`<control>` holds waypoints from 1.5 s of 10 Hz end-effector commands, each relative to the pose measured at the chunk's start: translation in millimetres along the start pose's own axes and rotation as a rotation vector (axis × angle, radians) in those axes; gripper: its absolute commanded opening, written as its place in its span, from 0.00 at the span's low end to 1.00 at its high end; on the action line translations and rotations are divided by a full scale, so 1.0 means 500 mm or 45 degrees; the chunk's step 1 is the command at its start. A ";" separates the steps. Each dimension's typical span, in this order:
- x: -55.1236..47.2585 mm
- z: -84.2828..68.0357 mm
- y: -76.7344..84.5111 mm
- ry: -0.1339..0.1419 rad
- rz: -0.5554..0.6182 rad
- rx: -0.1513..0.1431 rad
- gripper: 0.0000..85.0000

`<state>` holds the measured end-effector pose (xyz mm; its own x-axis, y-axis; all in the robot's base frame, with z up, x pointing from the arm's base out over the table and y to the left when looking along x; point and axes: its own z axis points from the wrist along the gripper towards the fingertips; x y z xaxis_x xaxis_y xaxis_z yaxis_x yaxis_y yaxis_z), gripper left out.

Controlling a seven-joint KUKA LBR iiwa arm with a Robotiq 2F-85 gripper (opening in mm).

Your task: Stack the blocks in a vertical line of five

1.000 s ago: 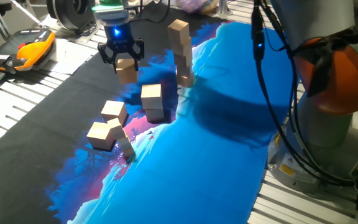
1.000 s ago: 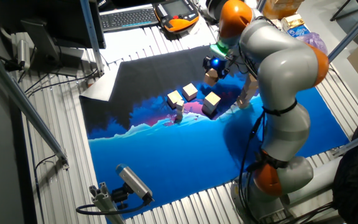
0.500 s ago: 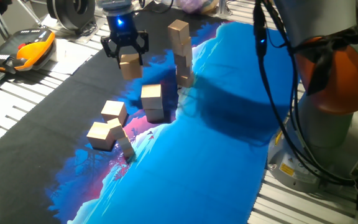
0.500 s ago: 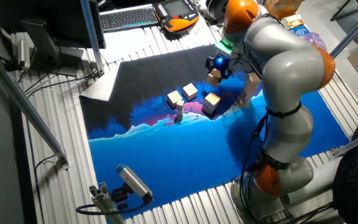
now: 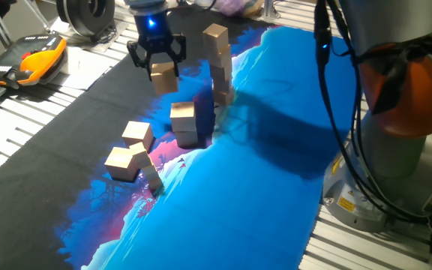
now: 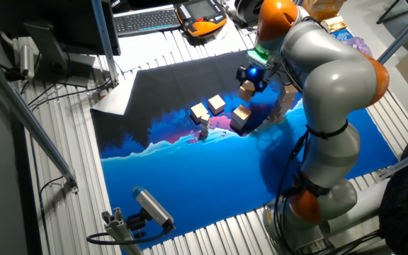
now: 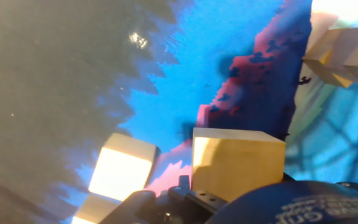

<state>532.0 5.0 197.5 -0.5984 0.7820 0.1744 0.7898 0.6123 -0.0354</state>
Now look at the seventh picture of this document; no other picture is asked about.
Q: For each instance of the large wooden cube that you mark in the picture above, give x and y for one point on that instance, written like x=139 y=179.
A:
x=238 y=165
x=120 y=172
x=92 y=210

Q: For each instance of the printed landscape desk mat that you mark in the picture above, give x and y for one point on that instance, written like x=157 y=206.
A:
x=57 y=77

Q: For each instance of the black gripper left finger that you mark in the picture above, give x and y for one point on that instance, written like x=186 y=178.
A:
x=179 y=205

